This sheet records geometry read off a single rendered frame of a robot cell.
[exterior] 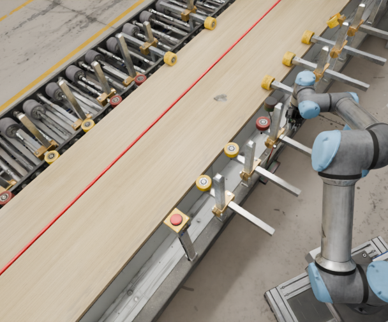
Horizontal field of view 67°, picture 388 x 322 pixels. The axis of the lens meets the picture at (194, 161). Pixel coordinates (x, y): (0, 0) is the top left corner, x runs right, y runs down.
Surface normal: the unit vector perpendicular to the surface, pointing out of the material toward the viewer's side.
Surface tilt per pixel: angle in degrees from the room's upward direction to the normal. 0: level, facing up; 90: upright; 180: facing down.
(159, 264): 0
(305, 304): 0
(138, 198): 0
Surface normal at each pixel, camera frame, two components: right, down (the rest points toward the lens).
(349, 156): -0.10, 0.19
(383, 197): -0.11, -0.52
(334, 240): -0.48, 0.18
